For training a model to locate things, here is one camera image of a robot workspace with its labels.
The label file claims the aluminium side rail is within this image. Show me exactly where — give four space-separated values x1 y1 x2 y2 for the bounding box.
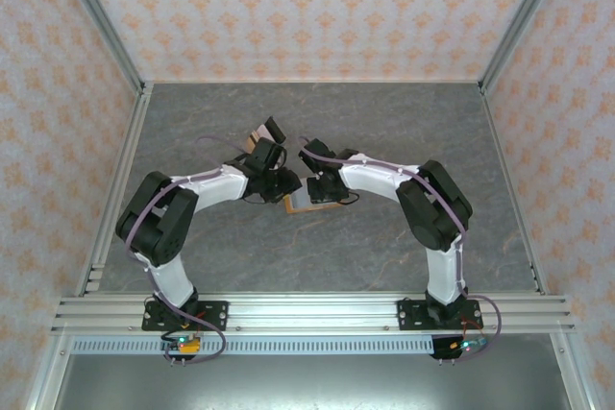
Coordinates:
76 83 155 297
480 85 550 296

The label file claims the orange card holder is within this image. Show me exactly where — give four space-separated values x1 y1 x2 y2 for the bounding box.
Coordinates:
283 190 344 216

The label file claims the controller board with orange plug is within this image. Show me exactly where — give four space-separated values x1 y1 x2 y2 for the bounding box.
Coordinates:
161 332 204 357

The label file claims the grey slotted cable duct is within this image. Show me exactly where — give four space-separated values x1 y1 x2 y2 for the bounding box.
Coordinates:
71 336 436 356

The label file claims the grey metal sheet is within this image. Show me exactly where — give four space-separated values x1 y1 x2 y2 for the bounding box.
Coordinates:
52 354 574 410

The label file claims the aluminium base beam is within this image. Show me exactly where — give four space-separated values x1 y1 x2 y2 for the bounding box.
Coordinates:
50 292 578 334

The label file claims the black card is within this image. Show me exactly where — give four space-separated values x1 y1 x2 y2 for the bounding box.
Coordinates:
265 114 286 142

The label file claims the aluminium corner post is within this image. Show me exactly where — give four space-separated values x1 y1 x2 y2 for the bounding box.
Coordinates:
50 0 148 94
479 0 573 94

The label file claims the controller board with blue part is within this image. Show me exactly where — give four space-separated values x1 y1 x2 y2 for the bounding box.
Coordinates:
433 335 489 361

